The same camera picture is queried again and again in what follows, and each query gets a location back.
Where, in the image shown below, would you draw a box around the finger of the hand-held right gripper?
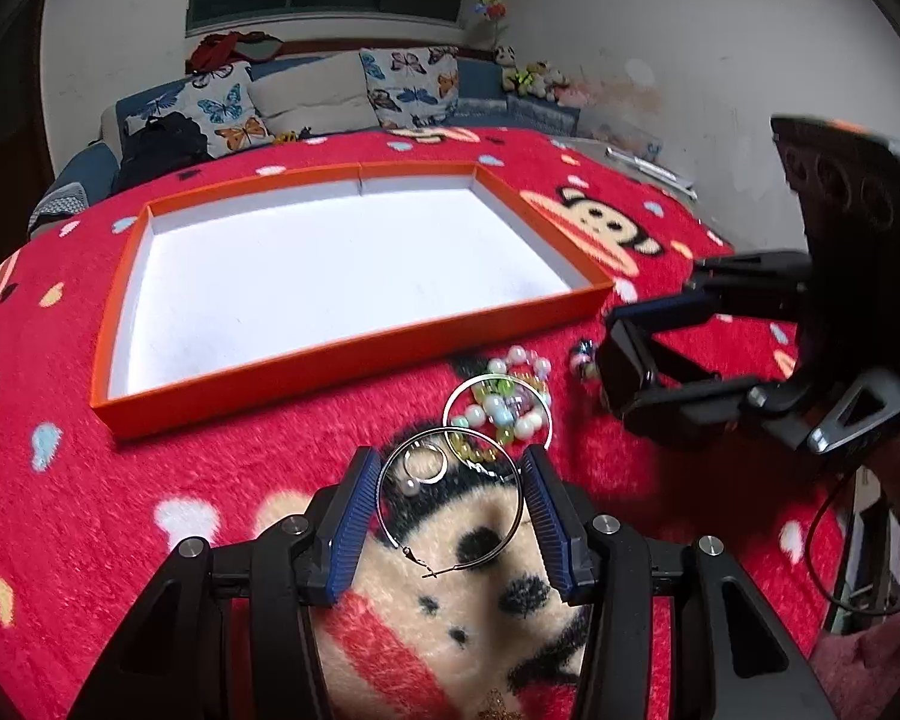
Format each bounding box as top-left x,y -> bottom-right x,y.
595,319 -> 860,455
606,247 -> 812,331

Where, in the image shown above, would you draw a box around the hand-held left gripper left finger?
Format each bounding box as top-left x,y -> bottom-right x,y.
67,446 -> 383,720

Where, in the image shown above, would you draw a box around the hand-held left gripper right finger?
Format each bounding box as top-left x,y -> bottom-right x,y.
521,444 -> 841,720

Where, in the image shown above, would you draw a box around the blue bead charm bracelet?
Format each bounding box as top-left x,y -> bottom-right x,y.
570,341 -> 601,383

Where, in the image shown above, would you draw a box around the small silver ring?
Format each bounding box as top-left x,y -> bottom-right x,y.
401,444 -> 448,485

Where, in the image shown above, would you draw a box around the large silver hoop earring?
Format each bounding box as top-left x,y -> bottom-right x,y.
442,375 -> 556,466
377,427 -> 526,580

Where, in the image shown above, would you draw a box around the pastel bead bracelet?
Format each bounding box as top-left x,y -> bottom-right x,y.
450,345 -> 556,466

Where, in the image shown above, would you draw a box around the orange tray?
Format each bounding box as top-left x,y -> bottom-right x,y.
90,157 -> 616,440

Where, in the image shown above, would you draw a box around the clear plastic box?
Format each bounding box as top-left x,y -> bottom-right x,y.
577,112 -> 698,200

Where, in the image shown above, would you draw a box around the plush toys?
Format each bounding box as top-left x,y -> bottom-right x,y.
495,45 -> 571,98

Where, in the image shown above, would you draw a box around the red printed blanket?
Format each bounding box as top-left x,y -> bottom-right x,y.
0,127 -> 871,720

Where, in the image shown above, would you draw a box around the blue sofa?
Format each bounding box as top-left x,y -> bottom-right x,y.
30,45 -> 586,233

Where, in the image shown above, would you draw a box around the butterfly print pillow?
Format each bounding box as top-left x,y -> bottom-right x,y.
184,64 -> 275,158
360,46 -> 460,130

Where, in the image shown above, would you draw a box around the artificial flowers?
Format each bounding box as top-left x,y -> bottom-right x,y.
474,0 -> 512,46

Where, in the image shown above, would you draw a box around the pink clothing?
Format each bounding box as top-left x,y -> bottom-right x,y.
810,600 -> 900,720

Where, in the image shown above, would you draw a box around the beige cushion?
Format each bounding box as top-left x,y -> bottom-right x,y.
249,52 -> 380,137

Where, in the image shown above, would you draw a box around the black backpack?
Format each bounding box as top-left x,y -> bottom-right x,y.
112,112 -> 215,192

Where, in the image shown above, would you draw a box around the red clothing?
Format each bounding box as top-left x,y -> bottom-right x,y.
190,30 -> 282,76

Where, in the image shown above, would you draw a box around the black cable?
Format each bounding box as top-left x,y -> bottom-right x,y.
808,465 -> 900,616

